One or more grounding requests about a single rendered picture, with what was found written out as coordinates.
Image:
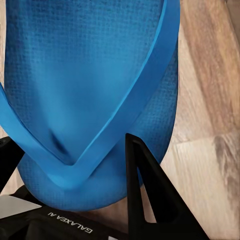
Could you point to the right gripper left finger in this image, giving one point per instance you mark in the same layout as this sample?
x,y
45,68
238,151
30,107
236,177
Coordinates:
x,y
10,156

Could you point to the sandal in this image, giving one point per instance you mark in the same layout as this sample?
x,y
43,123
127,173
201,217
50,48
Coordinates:
x,y
78,76

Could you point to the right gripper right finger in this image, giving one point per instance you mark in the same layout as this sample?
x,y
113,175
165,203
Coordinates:
x,y
174,220

